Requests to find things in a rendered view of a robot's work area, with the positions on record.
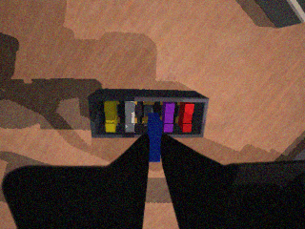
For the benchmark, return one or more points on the grey square tray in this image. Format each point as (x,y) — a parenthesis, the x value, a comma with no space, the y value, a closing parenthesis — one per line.
(284,13)

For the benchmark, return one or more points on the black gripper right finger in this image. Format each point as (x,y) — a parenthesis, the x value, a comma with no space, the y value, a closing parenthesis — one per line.
(207,194)

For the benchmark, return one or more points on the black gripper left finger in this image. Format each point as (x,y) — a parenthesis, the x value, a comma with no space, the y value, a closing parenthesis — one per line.
(58,192)

